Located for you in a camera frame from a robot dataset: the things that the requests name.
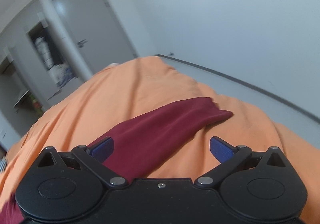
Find grey open wardrobe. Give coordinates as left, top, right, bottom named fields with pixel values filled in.
left=1, top=0, right=83, bottom=136

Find clothes inside wardrobe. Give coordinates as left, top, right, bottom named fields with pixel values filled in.
left=35, top=37, right=76, bottom=89

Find maroon long-sleeve shirt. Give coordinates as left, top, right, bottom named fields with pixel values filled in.
left=0, top=96, right=234, bottom=224

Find orange bed sheet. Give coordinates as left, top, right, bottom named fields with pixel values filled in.
left=1, top=56, right=319, bottom=223

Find grey room door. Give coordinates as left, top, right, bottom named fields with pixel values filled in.
left=52, top=0, right=137, bottom=73

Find colourful bag in wardrobe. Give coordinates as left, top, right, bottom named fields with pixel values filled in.
left=29, top=93, right=44, bottom=117

